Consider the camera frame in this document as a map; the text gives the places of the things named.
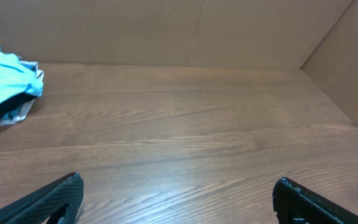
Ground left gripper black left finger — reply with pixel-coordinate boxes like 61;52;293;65
0;172;84;224

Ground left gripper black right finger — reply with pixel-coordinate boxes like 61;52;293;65
272;177;358;224

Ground light blue t-shirt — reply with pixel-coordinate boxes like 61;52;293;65
0;48;44;104

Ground folded blue jeans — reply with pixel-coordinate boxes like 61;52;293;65
7;110;19;121

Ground folded black shirt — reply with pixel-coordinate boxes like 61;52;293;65
0;93;36;119

